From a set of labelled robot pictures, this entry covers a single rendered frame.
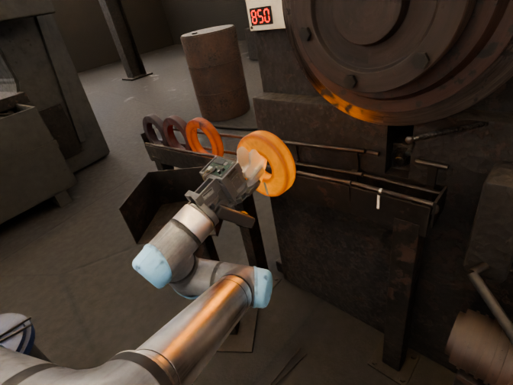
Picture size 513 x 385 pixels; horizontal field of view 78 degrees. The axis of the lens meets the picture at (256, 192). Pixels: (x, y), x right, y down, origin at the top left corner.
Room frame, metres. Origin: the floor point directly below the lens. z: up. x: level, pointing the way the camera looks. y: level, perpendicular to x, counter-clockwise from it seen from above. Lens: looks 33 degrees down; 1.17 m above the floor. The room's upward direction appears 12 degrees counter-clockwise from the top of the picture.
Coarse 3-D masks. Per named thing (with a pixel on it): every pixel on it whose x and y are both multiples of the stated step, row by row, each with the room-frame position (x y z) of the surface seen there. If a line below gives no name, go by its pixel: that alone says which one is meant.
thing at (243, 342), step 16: (144, 176) 0.93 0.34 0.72; (160, 176) 0.95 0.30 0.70; (176, 176) 0.93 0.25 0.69; (192, 176) 0.92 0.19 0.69; (144, 192) 0.89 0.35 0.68; (160, 192) 0.95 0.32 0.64; (176, 192) 0.94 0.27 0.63; (128, 208) 0.79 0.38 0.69; (144, 208) 0.86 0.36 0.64; (160, 208) 0.93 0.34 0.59; (176, 208) 0.90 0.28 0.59; (128, 224) 0.76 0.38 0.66; (144, 224) 0.83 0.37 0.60; (160, 224) 0.83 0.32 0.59; (144, 240) 0.77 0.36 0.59; (208, 240) 0.81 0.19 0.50; (208, 256) 0.79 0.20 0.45; (240, 320) 0.85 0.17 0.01; (240, 336) 0.78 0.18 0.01; (240, 352) 0.71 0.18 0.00
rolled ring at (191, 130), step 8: (192, 120) 1.16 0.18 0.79; (200, 120) 1.15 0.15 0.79; (192, 128) 1.17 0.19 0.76; (200, 128) 1.14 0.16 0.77; (208, 128) 1.11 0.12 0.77; (192, 136) 1.20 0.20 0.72; (208, 136) 1.11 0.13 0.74; (216, 136) 1.10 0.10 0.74; (192, 144) 1.20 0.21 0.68; (200, 144) 1.21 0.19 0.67; (216, 144) 1.09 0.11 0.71; (216, 152) 1.09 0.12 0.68
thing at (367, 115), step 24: (288, 0) 0.77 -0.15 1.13; (288, 24) 0.77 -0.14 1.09; (312, 72) 0.73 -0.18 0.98; (504, 72) 0.47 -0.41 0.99; (336, 96) 0.69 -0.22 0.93; (456, 96) 0.51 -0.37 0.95; (480, 96) 0.49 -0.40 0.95; (384, 120) 0.61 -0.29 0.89; (408, 120) 0.57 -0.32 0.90; (432, 120) 0.54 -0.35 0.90
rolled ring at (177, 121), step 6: (168, 120) 1.31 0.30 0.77; (174, 120) 1.27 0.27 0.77; (180, 120) 1.27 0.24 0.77; (168, 126) 1.32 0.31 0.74; (180, 126) 1.25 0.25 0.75; (168, 132) 1.34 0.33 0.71; (168, 138) 1.35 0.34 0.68; (174, 138) 1.35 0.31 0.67; (186, 138) 1.23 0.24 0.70; (174, 144) 1.33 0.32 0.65; (180, 144) 1.34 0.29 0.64; (186, 144) 1.25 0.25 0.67
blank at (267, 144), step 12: (252, 132) 0.68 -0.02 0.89; (264, 132) 0.65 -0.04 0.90; (240, 144) 0.68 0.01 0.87; (252, 144) 0.65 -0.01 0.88; (264, 144) 0.62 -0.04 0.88; (276, 144) 0.61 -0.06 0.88; (264, 156) 0.62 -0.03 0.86; (276, 156) 0.60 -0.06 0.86; (288, 156) 0.60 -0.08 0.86; (276, 168) 0.60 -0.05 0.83; (288, 168) 0.59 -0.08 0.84; (264, 180) 0.63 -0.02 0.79; (276, 180) 0.60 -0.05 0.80; (288, 180) 0.58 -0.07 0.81; (264, 192) 0.64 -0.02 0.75; (276, 192) 0.61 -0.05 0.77
